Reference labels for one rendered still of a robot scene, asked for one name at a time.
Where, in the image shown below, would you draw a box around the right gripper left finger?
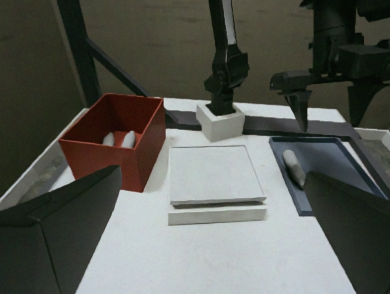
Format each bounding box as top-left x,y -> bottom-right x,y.
0,165 -> 122,294

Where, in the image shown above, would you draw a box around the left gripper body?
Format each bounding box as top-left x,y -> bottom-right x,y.
270,26 -> 390,92

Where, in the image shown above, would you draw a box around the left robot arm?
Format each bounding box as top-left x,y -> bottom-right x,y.
204,0 -> 390,117

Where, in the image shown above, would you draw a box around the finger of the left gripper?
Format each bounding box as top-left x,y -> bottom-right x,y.
348,83 -> 390,127
278,90 -> 312,133

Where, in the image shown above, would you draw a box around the red-brown open box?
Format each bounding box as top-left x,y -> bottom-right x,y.
58,93 -> 166,193

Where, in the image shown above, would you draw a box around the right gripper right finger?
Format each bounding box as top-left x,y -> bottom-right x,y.
304,171 -> 390,294

